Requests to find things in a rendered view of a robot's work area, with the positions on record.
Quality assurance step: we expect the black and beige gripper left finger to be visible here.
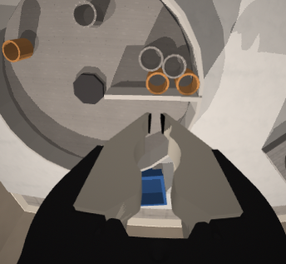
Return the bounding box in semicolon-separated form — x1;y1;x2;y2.
17;112;151;264

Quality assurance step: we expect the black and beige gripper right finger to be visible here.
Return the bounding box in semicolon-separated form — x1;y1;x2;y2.
160;112;286;264

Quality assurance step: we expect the blue crate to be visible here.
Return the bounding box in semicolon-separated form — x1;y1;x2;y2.
141;163;167;207

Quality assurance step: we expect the bronze bushing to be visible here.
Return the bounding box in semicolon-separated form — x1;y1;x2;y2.
174;68;200;96
2;38;33;62
146;68;169;95

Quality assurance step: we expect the grey metal bushing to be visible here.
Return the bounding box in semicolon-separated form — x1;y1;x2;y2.
161;52;186;78
139;44;163;72
71;1;104;28

